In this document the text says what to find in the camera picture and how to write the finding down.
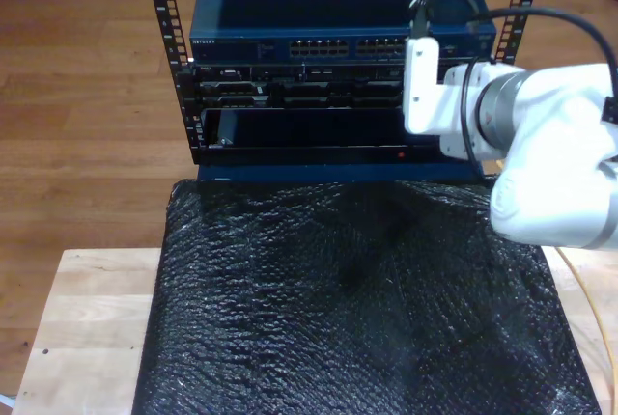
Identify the yellow network cable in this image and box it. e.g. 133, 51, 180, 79
495, 157, 618, 390

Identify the blue rack base board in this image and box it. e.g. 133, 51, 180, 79
196, 162, 489, 183

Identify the black rack server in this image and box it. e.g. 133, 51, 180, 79
176, 61, 496, 110

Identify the black bubble wrap mat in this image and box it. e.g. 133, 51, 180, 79
132, 177, 603, 415

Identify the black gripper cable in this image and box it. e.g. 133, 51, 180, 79
460, 65, 485, 161

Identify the blue network switch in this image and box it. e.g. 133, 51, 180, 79
188, 0, 498, 65

